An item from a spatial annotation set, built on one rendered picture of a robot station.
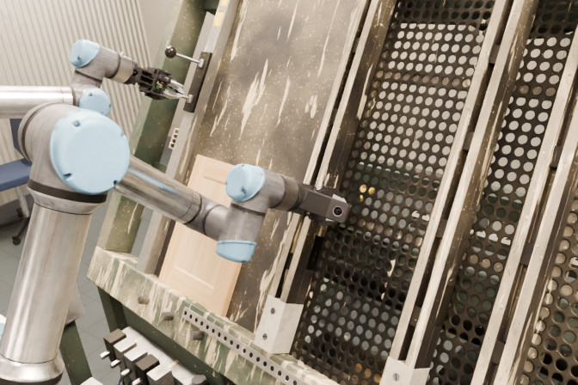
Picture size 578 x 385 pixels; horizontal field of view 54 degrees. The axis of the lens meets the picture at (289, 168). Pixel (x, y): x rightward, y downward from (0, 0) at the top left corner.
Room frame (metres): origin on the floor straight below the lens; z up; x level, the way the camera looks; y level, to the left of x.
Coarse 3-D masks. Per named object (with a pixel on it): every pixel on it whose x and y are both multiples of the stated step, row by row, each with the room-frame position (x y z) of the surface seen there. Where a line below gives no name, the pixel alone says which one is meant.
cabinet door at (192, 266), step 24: (216, 168) 1.58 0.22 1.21; (216, 192) 1.54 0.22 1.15; (192, 240) 1.51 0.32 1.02; (168, 264) 1.52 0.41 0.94; (192, 264) 1.46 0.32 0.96; (216, 264) 1.40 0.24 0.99; (240, 264) 1.35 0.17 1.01; (192, 288) 1.41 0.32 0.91; (216, 288) 1.35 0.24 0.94; (216, 312) 1.31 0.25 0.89
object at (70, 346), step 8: (64, 328) 1.55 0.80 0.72; (72, 328) 1.57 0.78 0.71; (64, 336) 1.55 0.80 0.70; (72, 336) 1.57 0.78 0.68; (64, 344) 1.54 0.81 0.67; (72, 344) 1.56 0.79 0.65; (80, 344) 1.58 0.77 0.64; (64, 352) 1.55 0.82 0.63; (72, 352) 1.56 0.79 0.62; (80, 352) 1.57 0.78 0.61; (64, 360) 1.57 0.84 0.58; (72, 360) 1.55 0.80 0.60; (80, 360) 1.57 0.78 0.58; (72, 368) 1.54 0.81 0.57; (80, 368) 1.56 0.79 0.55; (88, 368) 1.58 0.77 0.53; (72, 376) 1.55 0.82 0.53; (80, 376) 1.55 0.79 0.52; (88, 376) 1.57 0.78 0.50; (72, 384) 1.57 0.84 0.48; (80, 384) 1.55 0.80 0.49
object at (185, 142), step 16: (224, 16) 1.87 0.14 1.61; (224, 32) 1.86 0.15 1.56; (208, 48) 1.85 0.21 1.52; (208, 80) 1.80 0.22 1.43; (208, 96) 1.79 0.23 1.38; (192, 128) 1.73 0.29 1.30; (176, 144) 1.73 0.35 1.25; (192, 144) 1.73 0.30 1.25; (176, 160) 1.69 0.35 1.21; (176, 176) 1.67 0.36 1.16; (160, 224) 1.61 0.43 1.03; (144, 240) 1.62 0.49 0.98; (160, 240) 1.60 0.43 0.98; (144, 256) 1.58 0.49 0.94; (144, 272) 1.55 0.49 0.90
